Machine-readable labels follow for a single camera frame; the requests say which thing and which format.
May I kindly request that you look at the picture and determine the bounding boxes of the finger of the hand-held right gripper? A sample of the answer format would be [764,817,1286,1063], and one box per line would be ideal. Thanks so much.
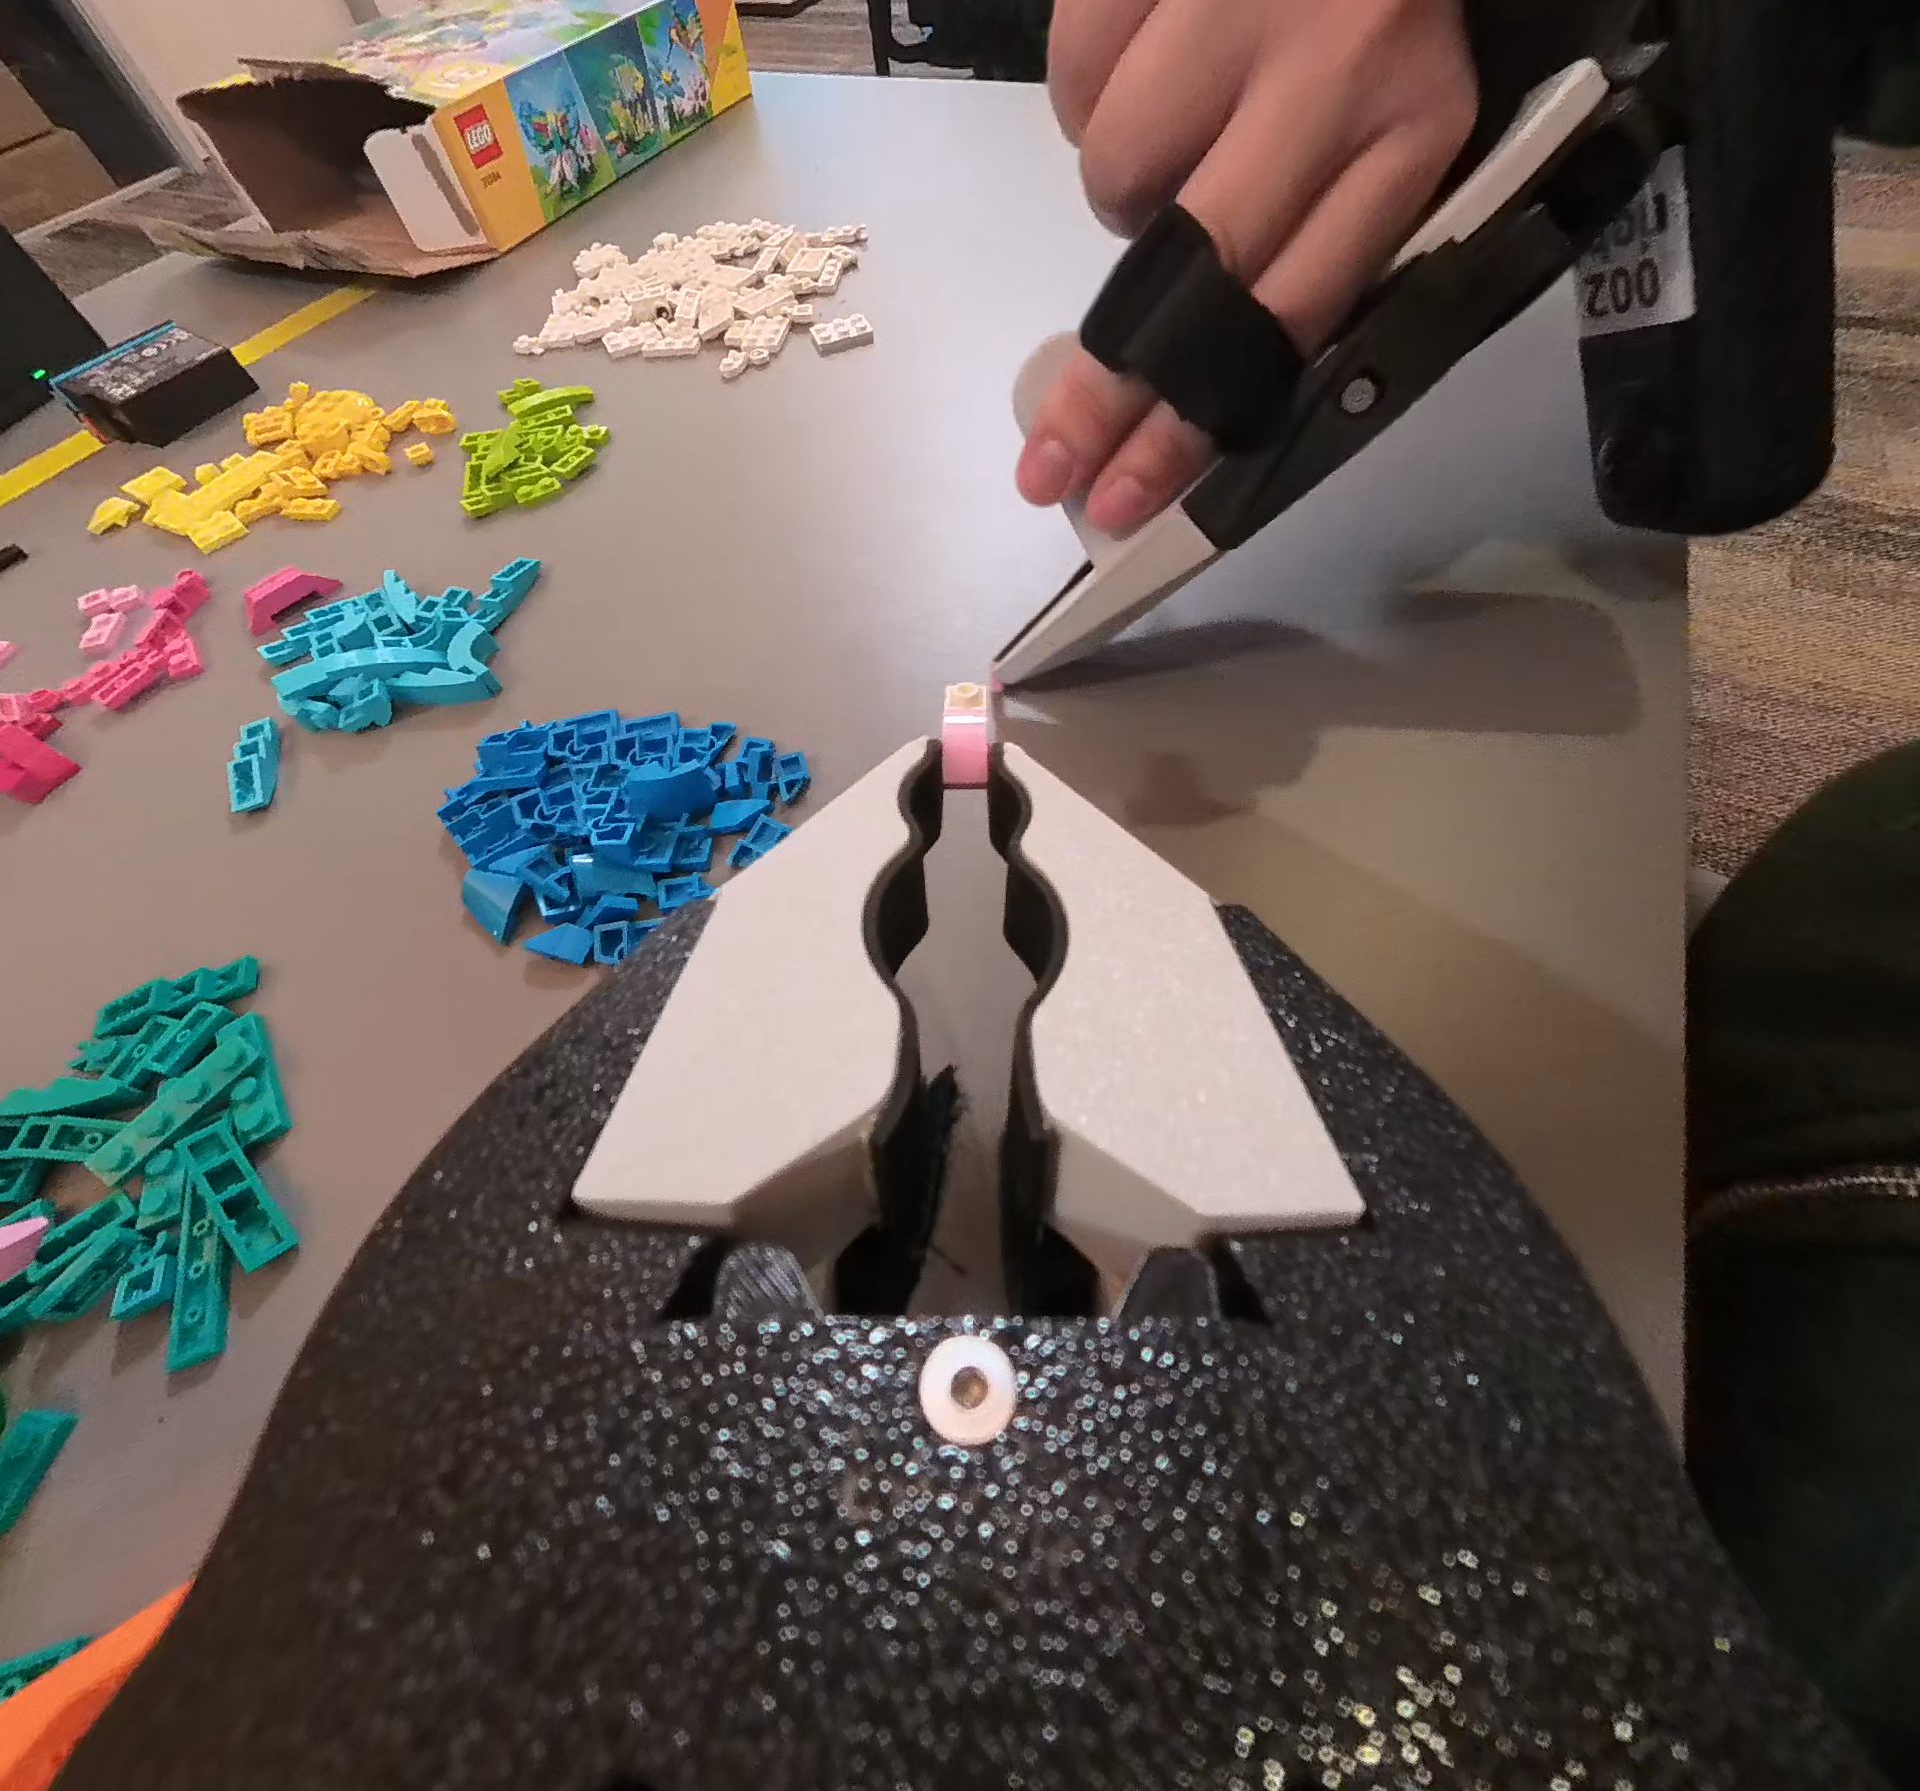
[994,528,1250,692]
[990,335,1133,671]

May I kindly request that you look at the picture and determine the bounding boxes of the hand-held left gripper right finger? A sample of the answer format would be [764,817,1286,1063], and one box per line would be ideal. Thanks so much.
[990,742,1371,1307]

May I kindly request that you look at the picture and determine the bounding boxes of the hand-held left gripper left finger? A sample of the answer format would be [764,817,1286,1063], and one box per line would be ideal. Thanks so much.
[571,736,962,1313]

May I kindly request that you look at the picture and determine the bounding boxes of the pile of blue lego pieces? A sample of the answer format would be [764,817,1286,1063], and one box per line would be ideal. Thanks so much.
[437,708,813,968]

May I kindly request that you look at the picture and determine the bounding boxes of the pile of white lego pieces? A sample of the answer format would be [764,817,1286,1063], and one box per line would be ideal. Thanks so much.
[512,216,877,381]

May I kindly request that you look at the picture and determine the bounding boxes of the pile of cyan lego pieces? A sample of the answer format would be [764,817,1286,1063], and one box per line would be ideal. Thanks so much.
[256,555,544,738]

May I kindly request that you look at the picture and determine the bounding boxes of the pile of lime lego pieces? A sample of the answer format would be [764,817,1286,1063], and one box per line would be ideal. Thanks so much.
[456,377,615,522]

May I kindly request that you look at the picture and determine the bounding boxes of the pile of teal lego pieces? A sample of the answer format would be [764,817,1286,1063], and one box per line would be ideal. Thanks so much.
[0,958,302,1377]

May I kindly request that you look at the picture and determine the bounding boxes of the magenta lego slope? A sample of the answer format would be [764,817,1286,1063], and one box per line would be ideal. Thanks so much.
[244,567,345,639]
[0,718,84,805]

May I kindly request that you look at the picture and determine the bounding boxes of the torn cardboard lego box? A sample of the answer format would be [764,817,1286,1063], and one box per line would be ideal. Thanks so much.
[89,0,754,282]

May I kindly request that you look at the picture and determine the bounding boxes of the pile of pink lego pieces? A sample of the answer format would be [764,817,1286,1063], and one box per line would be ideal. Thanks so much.
[0,567,212,744]

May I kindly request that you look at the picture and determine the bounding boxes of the pile of yellow lego pieces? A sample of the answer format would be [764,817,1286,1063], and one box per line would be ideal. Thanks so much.
[86,379,458,557]

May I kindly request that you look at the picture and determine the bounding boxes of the teal lego wedge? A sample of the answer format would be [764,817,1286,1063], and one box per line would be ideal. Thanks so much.
[0,1406,80,1533]

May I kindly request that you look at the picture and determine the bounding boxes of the orange lego piece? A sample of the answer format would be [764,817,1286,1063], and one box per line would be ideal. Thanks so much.
[0,1579,201,1791]

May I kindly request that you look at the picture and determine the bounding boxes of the person's right hand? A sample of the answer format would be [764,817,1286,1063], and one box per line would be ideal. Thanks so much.
[1014,0,1484,544]

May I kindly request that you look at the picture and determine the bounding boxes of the person's dark green pants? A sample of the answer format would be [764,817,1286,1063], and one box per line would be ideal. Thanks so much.
[1684,742,1920,1791]

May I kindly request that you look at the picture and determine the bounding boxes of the yellow tape strip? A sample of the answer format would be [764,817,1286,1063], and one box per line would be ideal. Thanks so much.
[0,282,379,512]

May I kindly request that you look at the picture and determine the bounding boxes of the black battery pack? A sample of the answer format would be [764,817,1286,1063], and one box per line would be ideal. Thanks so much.
[48,319,262,448]

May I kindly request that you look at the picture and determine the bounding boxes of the black device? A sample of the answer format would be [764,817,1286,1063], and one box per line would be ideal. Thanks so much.
[0,222,101,436]

